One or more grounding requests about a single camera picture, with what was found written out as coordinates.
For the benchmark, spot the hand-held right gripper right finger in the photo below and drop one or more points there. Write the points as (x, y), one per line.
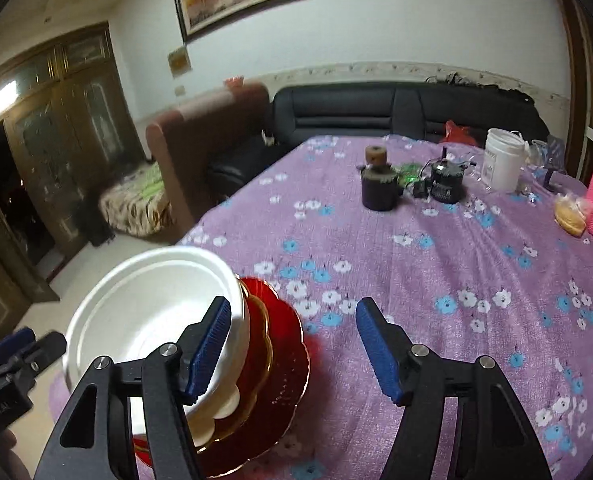
(376, 355)

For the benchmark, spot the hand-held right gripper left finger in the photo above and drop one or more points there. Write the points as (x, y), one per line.
(209, 355)

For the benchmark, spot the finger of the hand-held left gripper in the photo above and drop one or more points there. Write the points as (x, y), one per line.
(6, 347)
(41, 355)

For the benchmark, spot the red glass plate with label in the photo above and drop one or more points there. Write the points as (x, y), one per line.
(260, 355)

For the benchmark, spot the small white bowl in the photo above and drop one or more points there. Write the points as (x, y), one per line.
(211, 422)

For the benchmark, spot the red dotted glass plate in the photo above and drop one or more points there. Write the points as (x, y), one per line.
(289, 375)

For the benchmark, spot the large white bowl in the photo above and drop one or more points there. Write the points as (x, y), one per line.
(141, 300)

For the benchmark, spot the purple floral tablecloth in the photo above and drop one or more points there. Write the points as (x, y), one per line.
(426, 270)

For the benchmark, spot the black motor with wooden wheel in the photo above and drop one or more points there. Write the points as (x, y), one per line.
(379, 192)

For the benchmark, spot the patterned blanket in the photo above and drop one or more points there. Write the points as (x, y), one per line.
(131, 205)

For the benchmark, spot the black power adapter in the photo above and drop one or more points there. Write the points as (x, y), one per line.
(420, 189)

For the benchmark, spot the black motor with label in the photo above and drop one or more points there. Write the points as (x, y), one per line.
(446, 187)

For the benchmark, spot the green plastic piece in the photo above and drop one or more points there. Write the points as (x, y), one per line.
(409, 170)

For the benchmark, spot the wooden double door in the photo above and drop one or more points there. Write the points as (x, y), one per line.
(61, 135)

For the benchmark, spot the white plastic jar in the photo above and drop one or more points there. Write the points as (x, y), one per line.
(498, 165)

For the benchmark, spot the brown armchair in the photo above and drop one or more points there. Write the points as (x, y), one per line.
(201, 125)

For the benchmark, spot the red plastic bag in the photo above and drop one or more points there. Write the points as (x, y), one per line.
(456, 134)

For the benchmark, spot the bread in plastic bag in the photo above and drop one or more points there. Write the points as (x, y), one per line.
(571, 217)

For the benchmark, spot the black leather sofa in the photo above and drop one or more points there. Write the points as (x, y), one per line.
(346, 110)

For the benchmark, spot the orange plastic item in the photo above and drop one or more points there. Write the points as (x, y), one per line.
(234, 81)

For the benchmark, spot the grey metal bracket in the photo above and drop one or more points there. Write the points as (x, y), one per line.
(551, 180)

